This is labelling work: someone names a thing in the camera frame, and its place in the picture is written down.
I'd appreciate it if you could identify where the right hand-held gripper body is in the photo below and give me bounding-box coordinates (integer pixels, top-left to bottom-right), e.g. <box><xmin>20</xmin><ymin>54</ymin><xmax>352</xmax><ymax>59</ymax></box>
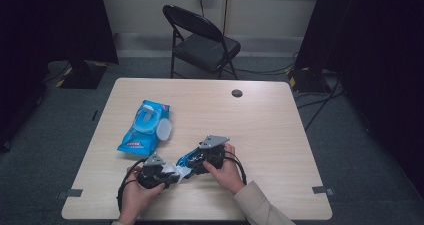
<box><xmin>196</xmin><ymin>134</ymin><xmax>231</xmax><ymax>171</ymax></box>

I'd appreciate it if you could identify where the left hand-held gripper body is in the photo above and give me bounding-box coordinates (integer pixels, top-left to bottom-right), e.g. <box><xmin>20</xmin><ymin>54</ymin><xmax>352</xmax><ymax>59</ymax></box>
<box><xmin>137</xmin><ymin>152</ymin><xmax>174</xmax><ymax>190</ymax></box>

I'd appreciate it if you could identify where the blue toy car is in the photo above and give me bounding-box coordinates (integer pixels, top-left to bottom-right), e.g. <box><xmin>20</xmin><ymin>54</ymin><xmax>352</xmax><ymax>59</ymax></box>
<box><xmin>175</xmin><ymin>147</ymin><xmax>205</xmax><ymax>179</ymax></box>

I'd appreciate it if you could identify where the blue wet wipes pack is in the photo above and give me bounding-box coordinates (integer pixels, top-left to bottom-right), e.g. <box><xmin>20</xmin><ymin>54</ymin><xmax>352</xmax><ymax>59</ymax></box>
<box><xmin>116</xmin><ymin>99</ymin><xmax>173</xmax><ymax>157</ymax></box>

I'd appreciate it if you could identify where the person's right hand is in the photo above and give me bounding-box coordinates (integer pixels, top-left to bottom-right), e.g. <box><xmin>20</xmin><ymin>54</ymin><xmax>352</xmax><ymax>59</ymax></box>
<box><xmin>203</xmin><ymin>143</ymin><xmax>246</xmax><ymax>196</ymax></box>

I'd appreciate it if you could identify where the person's left hand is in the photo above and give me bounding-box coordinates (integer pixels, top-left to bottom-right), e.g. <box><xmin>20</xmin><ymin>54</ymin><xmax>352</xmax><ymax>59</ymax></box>
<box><xmin>120</xmin><ymin>166</ymin><xmax>166</xmax><ymax>218</ymax></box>

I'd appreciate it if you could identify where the grey tape piece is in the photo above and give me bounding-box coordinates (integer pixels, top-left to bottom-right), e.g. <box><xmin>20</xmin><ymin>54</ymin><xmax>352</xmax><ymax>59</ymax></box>
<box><xmin>56</xmin><ymin>188</ymin><xmax>84</xmax><ymax>200</ymax></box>
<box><xmin>312</xmin><ymin>185</ymin><xmax>334</xmax><ymax>197</ymax></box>

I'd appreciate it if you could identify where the black folding chair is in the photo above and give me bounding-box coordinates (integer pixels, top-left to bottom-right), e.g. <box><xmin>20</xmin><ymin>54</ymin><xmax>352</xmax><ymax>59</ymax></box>
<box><xmin>162</xmin><ymin>4</ymin><xmax>242</xmax><ymax>80</ymax></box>

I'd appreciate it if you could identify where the black stand base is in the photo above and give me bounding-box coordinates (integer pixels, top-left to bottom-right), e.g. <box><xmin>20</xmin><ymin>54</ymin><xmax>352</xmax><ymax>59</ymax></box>
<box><xmin>59</xmin><ymin>59</ymin><xmax>108</xmax><ymax>90</ymax></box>
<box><xmin>287</xmin><ymin>66</ymin><xmax>331</xmax><ymax>93</ymax></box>

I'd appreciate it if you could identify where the black curtain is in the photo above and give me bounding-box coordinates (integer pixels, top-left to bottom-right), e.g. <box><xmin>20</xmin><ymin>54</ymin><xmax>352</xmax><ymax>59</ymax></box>
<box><xmin>294</xmin><ymin>0</ymin><xmax>424</xmax><ymax>189</ymax></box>
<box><xmin>0</xmin><ymin>0</ymin><xmax>119</xmax><ymax>153</ymax></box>

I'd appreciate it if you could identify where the right hand-held gripper black cable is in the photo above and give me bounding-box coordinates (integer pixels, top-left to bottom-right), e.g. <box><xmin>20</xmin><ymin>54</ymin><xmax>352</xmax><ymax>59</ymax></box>
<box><xmin>223</xmin><ymin>149</ymin><xmax>248</xmax><ymax>186</ymax></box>

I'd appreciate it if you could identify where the black floor cable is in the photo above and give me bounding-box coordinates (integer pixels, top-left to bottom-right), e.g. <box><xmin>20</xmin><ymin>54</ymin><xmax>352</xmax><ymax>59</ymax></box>
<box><xmin>229</xmin><ymin>53</ymin><xmax>299</xmax><ymax>76</ymax></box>
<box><xmin>303</xmin><ymin>74</ymin><xmax>344</xmax><ymax>133</ymax></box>
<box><xmin>42</xmin><ymin>61</ymin><xmax>72</xmax><ymax>84</ymax></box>

